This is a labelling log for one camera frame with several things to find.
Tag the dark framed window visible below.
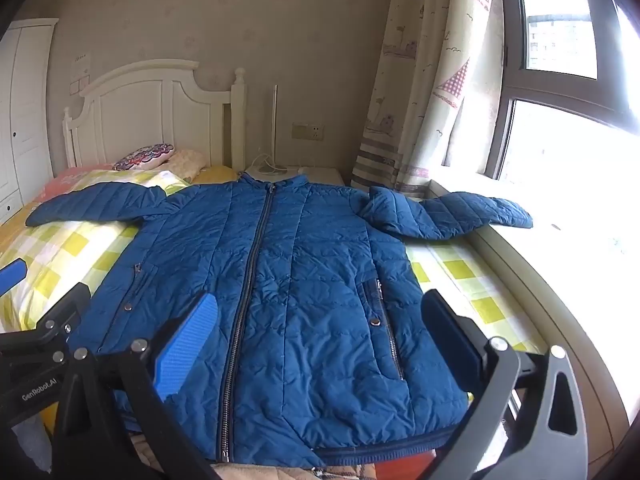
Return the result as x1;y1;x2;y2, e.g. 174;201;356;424
487;0;640;193

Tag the beige cushion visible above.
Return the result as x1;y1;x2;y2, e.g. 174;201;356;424
167;149;209;182

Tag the round patterned pillow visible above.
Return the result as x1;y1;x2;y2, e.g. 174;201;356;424
112;143;176;172

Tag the white desk lamp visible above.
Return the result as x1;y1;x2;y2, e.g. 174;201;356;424
248;85;289;179

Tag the pink blanket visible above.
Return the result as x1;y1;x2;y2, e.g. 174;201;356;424
42;164;120;199

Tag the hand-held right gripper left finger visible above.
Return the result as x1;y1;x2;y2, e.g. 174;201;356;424
52;292;221;480

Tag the printed cream curtain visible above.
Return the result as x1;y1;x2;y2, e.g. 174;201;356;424
350;0;507;197

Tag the blue quilted jacket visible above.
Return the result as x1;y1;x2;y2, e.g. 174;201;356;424
25;172;534;468

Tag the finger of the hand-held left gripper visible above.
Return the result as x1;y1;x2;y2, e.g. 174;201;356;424
0;258;27;306
0;282;92;353

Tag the white wardrobe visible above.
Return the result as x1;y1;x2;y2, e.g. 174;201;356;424
0;19;60;224

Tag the yellow checked bed sheet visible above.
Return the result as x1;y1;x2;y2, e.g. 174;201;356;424
0;167;548;356

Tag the white bay window sill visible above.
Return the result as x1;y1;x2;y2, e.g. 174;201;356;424
425;162;640;456

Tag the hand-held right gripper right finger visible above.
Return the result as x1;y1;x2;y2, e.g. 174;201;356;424
421;289;589;480

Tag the white nightstand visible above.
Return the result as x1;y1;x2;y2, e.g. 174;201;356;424
243;164;347;190

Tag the white wooden bed headboard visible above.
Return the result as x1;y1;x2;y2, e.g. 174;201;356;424
61;59;248;172

